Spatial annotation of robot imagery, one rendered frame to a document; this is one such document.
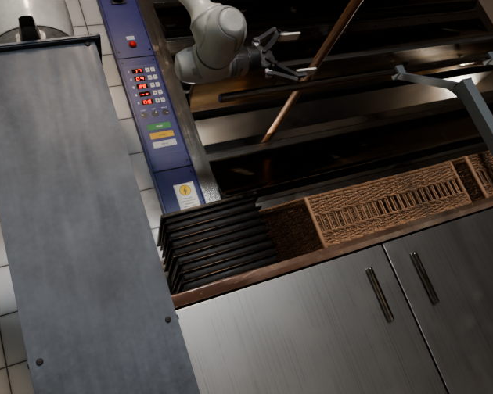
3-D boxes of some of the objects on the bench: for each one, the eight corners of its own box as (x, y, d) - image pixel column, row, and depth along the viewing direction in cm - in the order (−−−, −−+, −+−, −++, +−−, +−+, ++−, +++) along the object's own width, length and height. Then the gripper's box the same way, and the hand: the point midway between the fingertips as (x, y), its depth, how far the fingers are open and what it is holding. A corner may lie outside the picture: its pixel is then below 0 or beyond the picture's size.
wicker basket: (263, 288, 162) (237, 216, 170) (388, 248, 184) (360, 186, 192) (324, 249, 119) (286, 156, 127) (477, 202, 141) (437, 125, 149)
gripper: (228, 34, 144) (288, 29, 152) (254, 102, 137) (316, 93, 145) (234, 17, 137) (296, 12, 145) (262, 87, 130) (326, 78, 138)
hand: (303, 53), depth 145 cm, fingers open, 13 cm apart
